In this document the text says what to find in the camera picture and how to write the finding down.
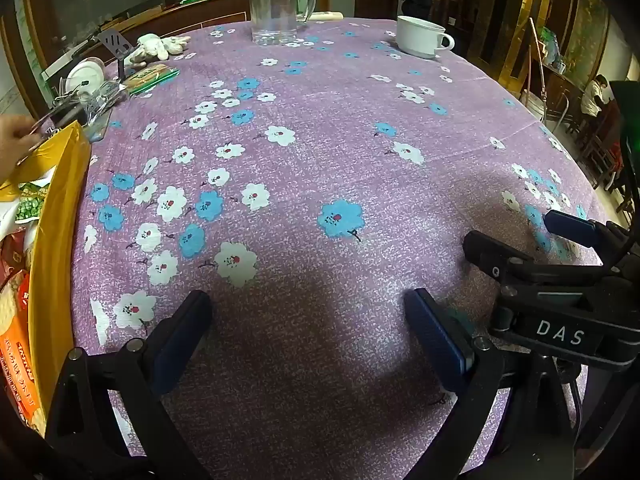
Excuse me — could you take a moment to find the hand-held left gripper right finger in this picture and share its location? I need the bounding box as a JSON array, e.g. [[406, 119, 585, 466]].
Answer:
[[404, 288, 576, 480]]

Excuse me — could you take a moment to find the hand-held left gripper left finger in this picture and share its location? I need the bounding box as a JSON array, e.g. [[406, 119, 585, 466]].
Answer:
[[44, 290, 213, 480]]

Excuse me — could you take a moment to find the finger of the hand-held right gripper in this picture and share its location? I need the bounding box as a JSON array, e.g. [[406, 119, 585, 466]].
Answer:
[[462, 231, 536, 281], [544, 209, 608, 250]]

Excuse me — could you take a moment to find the yellow-edged white tray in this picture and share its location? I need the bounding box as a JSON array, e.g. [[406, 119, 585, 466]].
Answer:
[[0, 120, 93, 438]]

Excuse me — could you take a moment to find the orange cracker packet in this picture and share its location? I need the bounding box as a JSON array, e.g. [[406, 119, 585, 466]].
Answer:
[[0, 267, 47, 433]]

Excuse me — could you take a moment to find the green snack packet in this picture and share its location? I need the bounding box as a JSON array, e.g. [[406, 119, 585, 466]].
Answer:
[[15, 182, 53, 223]]

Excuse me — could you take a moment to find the wooden chair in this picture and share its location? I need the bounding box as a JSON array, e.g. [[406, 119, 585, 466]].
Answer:
[[582, 102, 632, 196]]

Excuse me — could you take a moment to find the white bucket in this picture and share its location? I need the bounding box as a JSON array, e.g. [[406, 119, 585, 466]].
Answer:
[[520, 89, 547, 122]]

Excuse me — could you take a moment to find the green white plastic bag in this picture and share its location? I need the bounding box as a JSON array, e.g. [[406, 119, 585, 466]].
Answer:
[[542, 27, 562, 67]]

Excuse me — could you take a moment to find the white ceramic cup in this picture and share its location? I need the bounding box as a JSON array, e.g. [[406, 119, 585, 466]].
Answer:
[[396, 15, 456, 59]]

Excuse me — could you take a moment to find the shiny metal tool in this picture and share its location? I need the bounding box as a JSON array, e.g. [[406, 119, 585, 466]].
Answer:
[[17, 80, 128, 166]]

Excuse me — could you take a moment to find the green flat packet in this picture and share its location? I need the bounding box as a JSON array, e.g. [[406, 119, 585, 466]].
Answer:
[[121, 64, 180, 97]]

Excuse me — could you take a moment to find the white work glove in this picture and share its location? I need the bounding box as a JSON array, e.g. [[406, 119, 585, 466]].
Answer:
[[124, 33, 192, 67]]

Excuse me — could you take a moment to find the black spatula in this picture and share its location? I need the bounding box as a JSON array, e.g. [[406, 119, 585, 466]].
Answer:
[[97, 30, 132, 81]]

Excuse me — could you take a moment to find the clear glass mug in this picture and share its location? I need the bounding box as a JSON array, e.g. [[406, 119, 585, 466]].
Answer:
[[247, 0, 318, 46]]

